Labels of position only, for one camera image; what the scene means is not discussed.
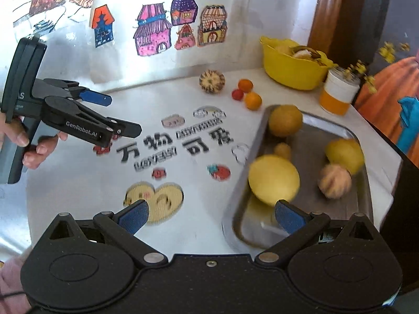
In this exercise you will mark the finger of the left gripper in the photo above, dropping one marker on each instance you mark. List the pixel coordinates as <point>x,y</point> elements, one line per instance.
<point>97,98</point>
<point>125,128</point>

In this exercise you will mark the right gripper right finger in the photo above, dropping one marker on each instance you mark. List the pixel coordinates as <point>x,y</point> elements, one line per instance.
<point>302,229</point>

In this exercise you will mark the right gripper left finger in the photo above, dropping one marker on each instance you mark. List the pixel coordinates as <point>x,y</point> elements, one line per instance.
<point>119,230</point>

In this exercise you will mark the large yellow lemon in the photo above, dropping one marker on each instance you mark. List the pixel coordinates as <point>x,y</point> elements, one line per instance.
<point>273,178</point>

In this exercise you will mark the small brown kiwi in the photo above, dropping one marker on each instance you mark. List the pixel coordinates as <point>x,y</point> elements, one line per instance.
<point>283,150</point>

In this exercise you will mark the yellow green mango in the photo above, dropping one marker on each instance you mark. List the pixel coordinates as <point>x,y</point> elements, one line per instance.
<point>347,153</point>

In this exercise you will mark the dark striped pepino melon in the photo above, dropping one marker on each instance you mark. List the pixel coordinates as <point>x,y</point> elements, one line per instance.
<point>212,81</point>

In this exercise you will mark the brown round pear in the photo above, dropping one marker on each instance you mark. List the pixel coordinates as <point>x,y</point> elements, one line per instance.
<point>285,120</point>

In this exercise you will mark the red cherry tomato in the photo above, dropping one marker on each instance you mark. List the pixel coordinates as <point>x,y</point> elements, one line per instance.
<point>237,94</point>

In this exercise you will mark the small orange tangerine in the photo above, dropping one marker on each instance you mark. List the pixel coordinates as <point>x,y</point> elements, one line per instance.
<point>253,101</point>
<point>245,85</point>

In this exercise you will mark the person's left hand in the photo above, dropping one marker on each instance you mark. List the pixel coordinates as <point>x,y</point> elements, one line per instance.
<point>17,135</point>

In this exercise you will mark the white printed tablecloth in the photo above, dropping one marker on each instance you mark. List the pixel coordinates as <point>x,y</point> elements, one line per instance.
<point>76,180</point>

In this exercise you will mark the coloured houses drawing sheet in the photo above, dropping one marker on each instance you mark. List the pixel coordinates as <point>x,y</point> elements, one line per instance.
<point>135,38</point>

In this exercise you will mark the cartoon figures drawing sheet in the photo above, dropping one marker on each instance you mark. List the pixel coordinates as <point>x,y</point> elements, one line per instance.
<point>45,16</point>

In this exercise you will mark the white orange cup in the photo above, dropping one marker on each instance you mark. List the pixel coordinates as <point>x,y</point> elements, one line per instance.
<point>339,91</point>

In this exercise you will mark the yellow plastic bowl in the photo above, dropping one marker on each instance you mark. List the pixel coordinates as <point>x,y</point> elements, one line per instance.
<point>292,65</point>

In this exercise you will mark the yellow flower sprig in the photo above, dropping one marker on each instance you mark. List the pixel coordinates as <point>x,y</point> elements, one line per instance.
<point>364,73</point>

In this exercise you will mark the brown wooden door frame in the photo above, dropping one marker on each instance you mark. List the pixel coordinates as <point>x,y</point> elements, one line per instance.
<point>324,24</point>

